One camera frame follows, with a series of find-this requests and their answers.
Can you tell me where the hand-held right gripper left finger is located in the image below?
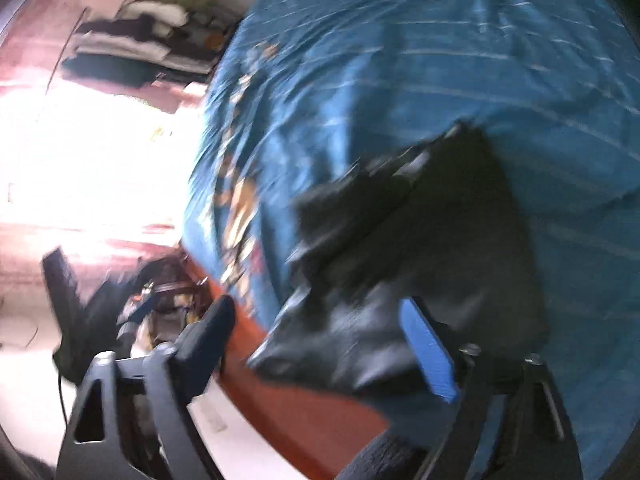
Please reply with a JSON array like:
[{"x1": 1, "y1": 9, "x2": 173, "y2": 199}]
[{"x1": 55, "y1": 295, "x2": 238, "y2": 480}]

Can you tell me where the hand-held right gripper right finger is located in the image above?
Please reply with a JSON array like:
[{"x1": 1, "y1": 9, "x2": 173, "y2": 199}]
[{"x1": 399, "y1": 297, "x2": 583, "y2": 480}]

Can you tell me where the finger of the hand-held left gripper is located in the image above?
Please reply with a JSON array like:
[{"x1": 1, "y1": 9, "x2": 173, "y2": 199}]
[
  {"x1": 41, "y1": 247, "x2": 83, "y2": 333},
  {"x1": 84, "y1": 267, "x2": 148, "y2": 343}
]

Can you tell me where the black leather jacket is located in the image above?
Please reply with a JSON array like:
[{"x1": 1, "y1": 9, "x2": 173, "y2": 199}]
[{"x1": 247, "y1": 122, "x2": 549, "y2": 397}]

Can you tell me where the clothes rack with clothes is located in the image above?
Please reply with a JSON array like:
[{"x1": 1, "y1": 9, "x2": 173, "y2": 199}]
[{"x1": 61, "y1": 0, "x2": 242, "y2": 83}]

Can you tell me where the blue striped bed sheet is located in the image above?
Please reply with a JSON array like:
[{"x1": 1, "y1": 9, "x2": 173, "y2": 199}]
[{"x1": 181, "y1": 0, "x2": 640, "y2": 480}]

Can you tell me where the brown strapped bag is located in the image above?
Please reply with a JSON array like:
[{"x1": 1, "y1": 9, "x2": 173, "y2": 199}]
[{"x1": 120, "y1": 255, "x2": 215, "y2": 347}]

